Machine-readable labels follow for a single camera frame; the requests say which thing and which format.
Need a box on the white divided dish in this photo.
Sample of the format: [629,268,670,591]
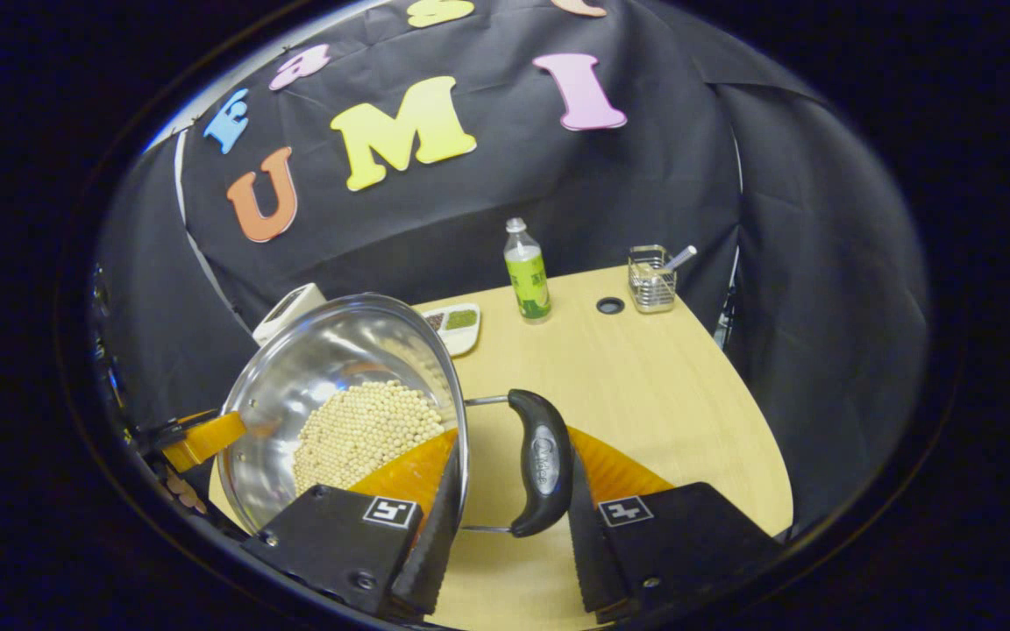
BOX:
[422,302,482,358]

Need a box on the stainless steel pot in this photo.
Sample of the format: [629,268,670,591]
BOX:
[217,293,574,539]

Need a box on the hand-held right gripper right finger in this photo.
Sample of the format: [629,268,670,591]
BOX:
[565,427,785,625]

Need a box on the pile of soybeans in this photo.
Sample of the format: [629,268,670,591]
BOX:
[292,379,446,496]

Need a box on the green drink bottle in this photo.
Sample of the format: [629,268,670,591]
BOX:
[504,217,552,323]

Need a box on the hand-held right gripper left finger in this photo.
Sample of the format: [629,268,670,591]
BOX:
[242,428,467,625]

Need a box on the white toaster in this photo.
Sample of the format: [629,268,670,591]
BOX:
[252,283,328,347]

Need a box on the metal wire utensil holder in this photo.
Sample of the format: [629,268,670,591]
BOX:
[628,245,678,315]

